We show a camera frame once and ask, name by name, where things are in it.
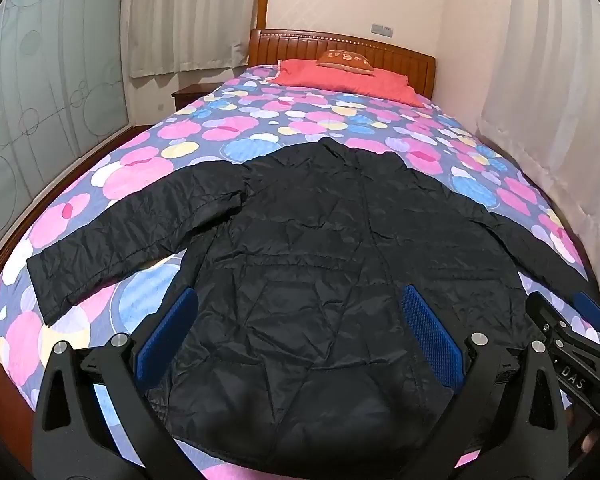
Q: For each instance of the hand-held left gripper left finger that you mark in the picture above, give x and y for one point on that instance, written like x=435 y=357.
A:
x=167 y=330

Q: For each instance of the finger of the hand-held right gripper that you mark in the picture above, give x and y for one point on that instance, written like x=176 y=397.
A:
x=591 y=310
x=544 y=312

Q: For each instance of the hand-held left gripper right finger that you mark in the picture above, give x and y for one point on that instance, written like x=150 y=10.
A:
x=432 y=332

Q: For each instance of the black quilted jacket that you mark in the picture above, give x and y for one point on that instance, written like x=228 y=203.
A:
x=305 y=260

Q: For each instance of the person's right hand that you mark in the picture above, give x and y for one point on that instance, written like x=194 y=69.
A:
x=586 y=441

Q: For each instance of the long cream curtain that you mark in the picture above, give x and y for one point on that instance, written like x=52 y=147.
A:
x=555 y=110

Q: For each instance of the polka dot bedspread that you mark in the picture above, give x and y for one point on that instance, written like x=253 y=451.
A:
x=230 y=125

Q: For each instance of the wooden nightstand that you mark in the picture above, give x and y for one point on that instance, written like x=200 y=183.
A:
x=190 y=94

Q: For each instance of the red quilted pillow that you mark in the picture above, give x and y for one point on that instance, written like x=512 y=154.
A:
x=340 y=81

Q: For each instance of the frosted glass wardrobe door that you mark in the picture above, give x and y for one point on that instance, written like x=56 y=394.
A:
x=40 y=85

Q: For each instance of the small orange cushion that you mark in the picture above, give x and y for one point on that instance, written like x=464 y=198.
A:
x=345 y=60

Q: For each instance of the short cream window curtain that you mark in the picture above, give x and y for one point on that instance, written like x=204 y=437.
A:
x=190 y=20

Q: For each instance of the wall switch panel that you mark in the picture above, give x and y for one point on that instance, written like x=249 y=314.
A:
x=382 y=29

